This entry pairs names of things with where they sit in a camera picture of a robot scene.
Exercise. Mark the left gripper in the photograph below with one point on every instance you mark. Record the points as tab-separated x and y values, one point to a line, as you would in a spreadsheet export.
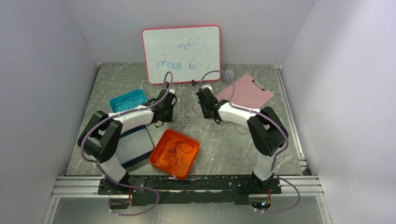
169	118

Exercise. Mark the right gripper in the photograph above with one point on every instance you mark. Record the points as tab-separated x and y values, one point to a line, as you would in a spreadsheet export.
205	115

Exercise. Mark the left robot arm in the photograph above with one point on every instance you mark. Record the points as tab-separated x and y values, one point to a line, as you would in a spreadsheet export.
99	140

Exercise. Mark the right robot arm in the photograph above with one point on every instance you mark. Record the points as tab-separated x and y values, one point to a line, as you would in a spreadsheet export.
267	131

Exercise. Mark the teal square tray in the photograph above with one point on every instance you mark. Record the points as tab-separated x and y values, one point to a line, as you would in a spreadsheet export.
128	101

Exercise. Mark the clear jar of paperclips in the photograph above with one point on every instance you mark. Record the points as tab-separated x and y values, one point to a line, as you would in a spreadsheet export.
229	76

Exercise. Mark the pink clipboard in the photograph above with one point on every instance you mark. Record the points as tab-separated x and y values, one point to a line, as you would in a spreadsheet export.
249	92

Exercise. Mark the dark blue square tray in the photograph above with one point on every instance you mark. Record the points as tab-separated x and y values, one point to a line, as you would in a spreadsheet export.
134	146

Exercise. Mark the orange square tray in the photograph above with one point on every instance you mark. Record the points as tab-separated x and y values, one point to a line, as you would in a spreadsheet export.
174	154

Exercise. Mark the red-framed whiteboard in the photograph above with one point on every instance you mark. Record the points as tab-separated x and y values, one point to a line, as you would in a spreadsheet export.
190	53

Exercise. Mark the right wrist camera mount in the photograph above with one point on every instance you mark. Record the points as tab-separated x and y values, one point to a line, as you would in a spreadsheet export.
207	86

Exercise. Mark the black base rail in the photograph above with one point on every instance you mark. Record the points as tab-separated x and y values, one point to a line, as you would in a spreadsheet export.
236	189

